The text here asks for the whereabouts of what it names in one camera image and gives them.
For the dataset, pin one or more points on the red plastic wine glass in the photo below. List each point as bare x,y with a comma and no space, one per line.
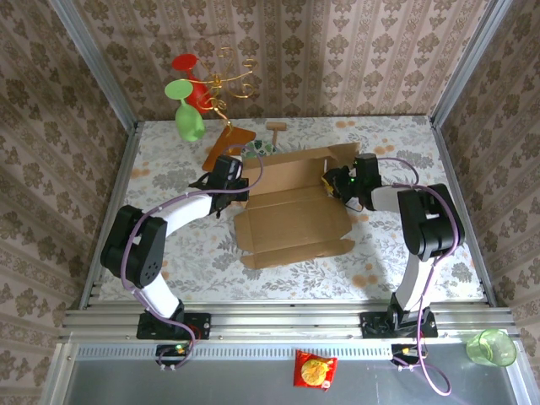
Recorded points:
185,62

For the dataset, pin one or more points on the aluminium table side rail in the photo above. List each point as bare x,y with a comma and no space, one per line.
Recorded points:
126,160
449,169

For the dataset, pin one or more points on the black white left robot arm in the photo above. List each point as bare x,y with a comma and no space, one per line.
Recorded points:
135,249

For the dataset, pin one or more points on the aluminium frame post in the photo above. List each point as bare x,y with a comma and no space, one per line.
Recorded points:
95,63
469,63

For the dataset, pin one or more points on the leaf pattern ceramic bowl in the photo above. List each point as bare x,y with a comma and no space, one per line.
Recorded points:
261,147

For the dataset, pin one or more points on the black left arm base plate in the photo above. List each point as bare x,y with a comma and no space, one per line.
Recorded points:
198,325

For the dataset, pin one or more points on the green transparent plastic cup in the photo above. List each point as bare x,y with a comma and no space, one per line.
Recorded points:
491,348

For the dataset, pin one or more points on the green plastic wine glass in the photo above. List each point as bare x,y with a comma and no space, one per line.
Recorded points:
190,122

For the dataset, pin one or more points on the small wooden mallet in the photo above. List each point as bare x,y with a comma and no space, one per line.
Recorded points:
275,125

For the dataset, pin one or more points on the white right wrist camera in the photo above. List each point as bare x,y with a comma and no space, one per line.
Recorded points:
353,206

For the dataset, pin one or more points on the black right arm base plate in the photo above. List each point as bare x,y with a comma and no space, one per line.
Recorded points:
371,325

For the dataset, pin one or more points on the aluminium front rail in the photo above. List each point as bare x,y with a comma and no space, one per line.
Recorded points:
287,320

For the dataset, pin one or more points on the grey metal shelf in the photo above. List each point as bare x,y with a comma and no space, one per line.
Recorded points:
236,384

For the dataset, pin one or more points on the red snack packet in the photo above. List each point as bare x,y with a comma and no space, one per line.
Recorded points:
314,369

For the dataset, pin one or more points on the brown cardboard paper box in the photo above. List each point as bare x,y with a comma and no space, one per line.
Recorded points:
295,219

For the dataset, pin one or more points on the floral printed tablecloth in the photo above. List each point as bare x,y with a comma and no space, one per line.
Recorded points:
295,287

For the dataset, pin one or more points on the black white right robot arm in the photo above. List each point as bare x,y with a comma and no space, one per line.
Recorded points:
430,228

